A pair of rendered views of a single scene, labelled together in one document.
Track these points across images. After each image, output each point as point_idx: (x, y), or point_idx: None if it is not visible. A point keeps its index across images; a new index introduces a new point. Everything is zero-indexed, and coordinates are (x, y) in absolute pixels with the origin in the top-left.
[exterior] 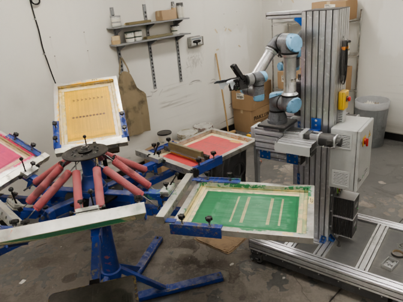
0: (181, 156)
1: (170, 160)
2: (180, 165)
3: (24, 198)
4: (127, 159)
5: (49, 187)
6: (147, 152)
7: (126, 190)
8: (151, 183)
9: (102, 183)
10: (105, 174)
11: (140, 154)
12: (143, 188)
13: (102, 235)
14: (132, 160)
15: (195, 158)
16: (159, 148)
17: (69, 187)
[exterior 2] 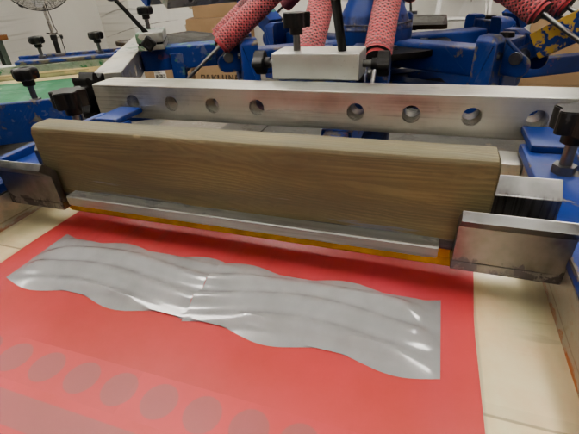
0: (308, 251)
1: (240, 84)
2: (167, 80)
3: (558, 54)
4: (382, 3)
5: (475, 14)
6: (470, 90)
7: (283, 46)
8: (219, 41)
9: (344, 14)
10: (470, 71)
11: (535, 115)
12: (236, 46)
13: (280, 79)
14: (379, 24)
15: (84, 88)
16: (577, 198)
17: (447, 31)
